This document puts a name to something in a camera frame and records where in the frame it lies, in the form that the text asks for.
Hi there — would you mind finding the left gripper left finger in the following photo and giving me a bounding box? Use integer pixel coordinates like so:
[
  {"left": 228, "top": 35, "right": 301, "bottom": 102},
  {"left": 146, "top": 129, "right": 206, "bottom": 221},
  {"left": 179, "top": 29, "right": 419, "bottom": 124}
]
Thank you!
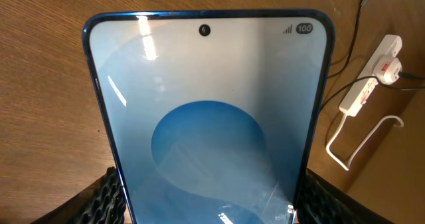
[{"left": 32, "top": 167, "right": 126, "bottom": 224}]

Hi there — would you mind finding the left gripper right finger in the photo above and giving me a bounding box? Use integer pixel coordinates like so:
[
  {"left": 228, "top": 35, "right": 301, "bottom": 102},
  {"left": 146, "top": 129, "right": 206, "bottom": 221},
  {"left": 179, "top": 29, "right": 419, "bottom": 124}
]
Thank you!
[{"left": 297, "top": 169, "right": 392, "bottom": 224}]

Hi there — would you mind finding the blue Samsung Galaxy smartphone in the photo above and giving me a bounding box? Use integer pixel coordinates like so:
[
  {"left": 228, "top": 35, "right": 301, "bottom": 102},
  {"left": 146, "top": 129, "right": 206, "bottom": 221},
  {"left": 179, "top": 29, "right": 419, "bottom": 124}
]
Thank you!
[{"left": 82, "top": 9, "right": 335, "bottom": 223}]

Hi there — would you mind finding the black USB charging cable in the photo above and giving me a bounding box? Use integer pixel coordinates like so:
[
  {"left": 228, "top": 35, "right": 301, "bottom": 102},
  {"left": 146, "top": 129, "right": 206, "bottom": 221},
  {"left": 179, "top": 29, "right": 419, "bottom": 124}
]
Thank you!
[{"left": 318, "top": 0, "right": 425, "bottom": 114}]

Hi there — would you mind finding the white USB charger plug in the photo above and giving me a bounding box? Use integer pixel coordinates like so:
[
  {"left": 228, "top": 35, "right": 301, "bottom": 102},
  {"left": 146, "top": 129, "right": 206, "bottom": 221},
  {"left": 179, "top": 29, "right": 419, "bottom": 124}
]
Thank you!
[{"left": 373, "top": 55, "right": 402, "bottom": 85}]

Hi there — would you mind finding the white power strip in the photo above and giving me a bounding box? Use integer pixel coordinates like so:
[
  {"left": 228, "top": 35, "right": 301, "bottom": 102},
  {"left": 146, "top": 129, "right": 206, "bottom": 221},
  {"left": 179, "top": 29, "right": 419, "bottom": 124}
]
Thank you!
[{"left": 339, "top": 35, "right": 402, "bottom": 117}]

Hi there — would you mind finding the white power strip cord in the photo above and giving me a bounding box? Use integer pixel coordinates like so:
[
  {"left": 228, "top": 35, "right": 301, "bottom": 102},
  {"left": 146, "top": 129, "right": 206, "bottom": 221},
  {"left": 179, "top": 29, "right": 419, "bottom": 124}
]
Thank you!
[{"left": 325, "top": 112, "right": 405, "bottom": 171}]

